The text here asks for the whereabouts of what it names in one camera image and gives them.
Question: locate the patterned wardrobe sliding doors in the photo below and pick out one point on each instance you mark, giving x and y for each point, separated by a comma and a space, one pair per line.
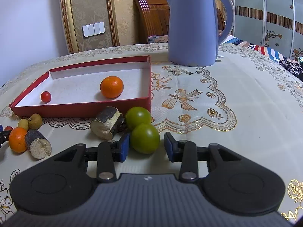
272, 23

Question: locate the red cherry tomato in tray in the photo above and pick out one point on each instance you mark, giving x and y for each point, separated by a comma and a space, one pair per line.
45, 97

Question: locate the green tomato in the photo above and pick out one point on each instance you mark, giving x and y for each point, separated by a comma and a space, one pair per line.
136, 116
145, 139

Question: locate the orange mandarin in tray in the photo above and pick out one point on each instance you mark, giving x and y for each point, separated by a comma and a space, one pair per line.
111, 87

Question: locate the brown longan fruit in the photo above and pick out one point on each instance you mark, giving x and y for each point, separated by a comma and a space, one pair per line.
35, 121

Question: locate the orange mandarin outside tray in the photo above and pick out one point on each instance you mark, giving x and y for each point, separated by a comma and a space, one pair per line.
17, 140

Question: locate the gold wall frame moulding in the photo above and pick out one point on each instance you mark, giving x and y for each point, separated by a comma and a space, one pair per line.
79, 13

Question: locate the red cardboard tray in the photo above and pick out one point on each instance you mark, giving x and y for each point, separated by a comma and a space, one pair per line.
75, 89

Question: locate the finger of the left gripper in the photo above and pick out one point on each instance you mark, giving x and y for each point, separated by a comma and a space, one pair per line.
4, 135

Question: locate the white embroidered tablecloth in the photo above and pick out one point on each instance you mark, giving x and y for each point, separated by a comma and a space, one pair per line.
244, 102

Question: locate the red cherry tomato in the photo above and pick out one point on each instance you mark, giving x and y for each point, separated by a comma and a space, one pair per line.
45, 97
8, 128

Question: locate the blue electric kettle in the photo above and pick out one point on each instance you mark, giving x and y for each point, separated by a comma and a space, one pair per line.
194, 36

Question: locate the wooden bed headboard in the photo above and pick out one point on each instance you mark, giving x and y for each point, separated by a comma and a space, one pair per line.
154, 18

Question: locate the white wall switch panel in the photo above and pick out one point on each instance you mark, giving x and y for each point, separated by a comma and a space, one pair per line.
93, 29

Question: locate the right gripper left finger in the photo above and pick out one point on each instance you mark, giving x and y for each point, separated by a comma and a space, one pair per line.
105, 155

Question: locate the yellow longan fruit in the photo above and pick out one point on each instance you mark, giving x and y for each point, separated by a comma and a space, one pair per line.
23, 123

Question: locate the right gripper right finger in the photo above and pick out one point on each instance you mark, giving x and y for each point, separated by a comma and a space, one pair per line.
189, 154

